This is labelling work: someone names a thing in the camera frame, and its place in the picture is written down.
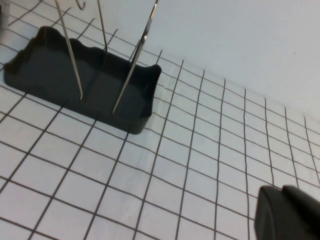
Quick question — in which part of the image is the white black-grid tablecloth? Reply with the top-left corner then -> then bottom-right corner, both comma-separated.
0,0 -> 320,240

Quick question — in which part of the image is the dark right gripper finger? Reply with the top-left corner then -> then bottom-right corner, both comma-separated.
253,184 -> 320,240

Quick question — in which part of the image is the black tray wire lid rack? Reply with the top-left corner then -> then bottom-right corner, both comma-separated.
3,0 -> 163,135

